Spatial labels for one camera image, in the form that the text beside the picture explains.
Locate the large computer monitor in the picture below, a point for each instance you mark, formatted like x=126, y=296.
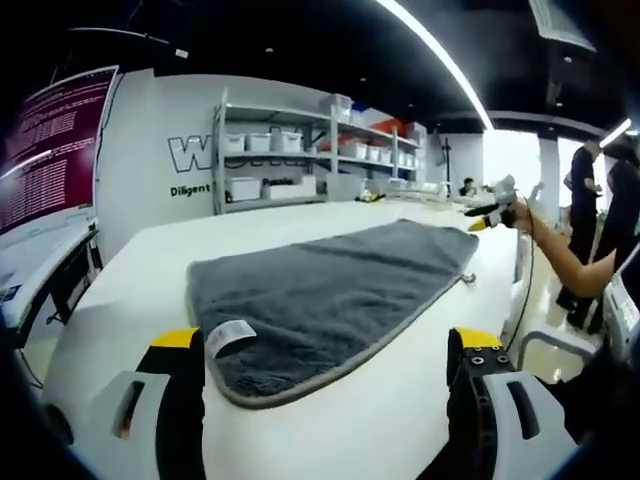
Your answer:
x=55, y=150

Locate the white chair armrest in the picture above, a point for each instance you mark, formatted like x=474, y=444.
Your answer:
x=550, y=337

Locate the idle white yellow gripper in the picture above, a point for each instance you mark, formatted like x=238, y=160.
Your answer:
x=372, y=197

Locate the long ceiling light strip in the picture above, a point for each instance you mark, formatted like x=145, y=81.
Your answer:
x=440, y=55

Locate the black tripod stand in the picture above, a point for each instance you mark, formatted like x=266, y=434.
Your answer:
x=447, y=160

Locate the white chest-worn device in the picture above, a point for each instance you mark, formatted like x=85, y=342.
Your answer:
x=622, y=310

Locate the group of white storage boxes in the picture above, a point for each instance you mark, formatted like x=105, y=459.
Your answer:
x=260, y=142

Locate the grey fluffy towel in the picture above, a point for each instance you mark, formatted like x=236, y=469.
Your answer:
x=325, y=290

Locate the grey metal shelving unit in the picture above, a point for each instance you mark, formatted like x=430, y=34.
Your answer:
x=280, y=116

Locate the person's right hand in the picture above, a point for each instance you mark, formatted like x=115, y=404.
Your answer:
x=524, y=215

